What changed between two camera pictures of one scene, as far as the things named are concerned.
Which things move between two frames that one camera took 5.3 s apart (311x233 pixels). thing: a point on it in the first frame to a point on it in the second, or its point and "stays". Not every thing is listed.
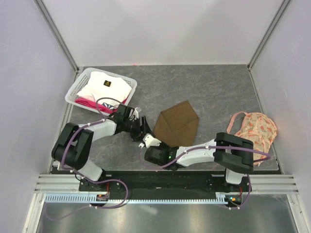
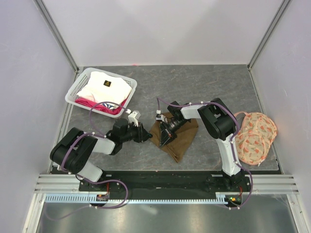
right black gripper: [162, 144] to [165, 132]
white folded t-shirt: [109, 91] stays
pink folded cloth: [92, 104] stays
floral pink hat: [258, 129] stays
